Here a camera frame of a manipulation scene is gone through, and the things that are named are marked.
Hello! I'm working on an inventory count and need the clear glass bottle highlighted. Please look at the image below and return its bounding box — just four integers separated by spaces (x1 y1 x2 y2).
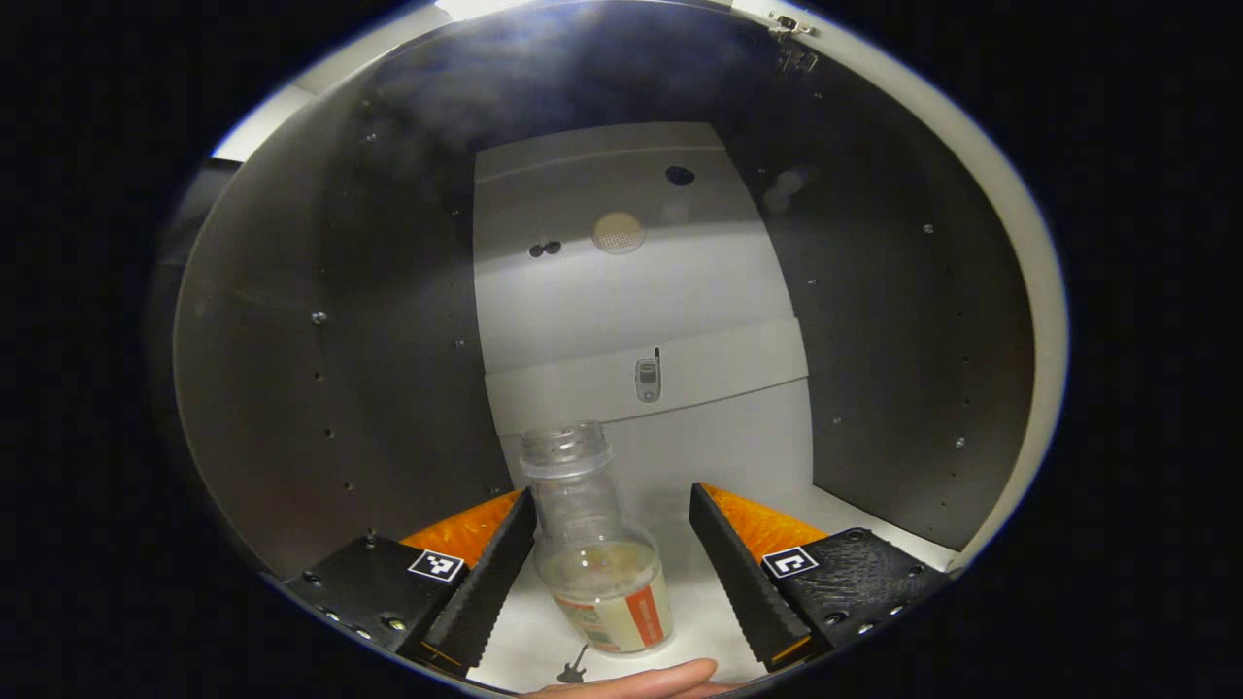
518 419 674 654

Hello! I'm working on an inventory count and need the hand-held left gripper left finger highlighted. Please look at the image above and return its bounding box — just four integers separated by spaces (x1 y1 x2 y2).
280 487 539 678

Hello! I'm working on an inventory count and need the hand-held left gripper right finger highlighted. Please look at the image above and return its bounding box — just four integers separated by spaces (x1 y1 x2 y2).
688 481 953 674

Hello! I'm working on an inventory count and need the dark grey cabinet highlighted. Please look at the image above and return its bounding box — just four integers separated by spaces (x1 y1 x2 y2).
173 0 1035 695

